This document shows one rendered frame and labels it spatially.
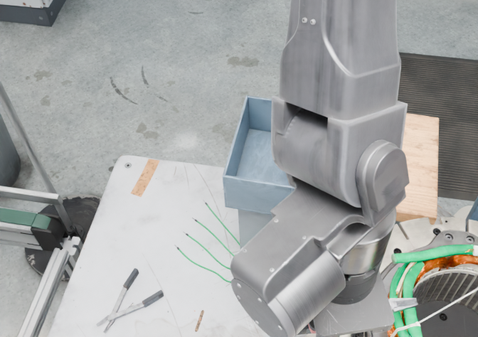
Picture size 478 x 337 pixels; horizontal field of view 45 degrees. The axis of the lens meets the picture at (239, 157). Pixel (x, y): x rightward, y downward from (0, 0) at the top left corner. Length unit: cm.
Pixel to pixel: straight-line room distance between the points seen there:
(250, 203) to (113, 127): 154
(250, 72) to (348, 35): 219
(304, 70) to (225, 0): 256
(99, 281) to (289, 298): 76
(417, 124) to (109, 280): 61
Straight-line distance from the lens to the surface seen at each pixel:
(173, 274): 110
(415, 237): 79
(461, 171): 228
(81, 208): 216
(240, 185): 86
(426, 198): 86
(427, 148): 91
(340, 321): 50
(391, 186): 37
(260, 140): 99
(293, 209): 40
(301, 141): 38
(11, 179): 230
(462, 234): 80
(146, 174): 123
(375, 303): 51
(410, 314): 67
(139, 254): 113
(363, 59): 35
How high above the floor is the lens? 175
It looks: 52 degrees down
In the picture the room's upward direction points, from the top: 3 degrees counter-clockwise
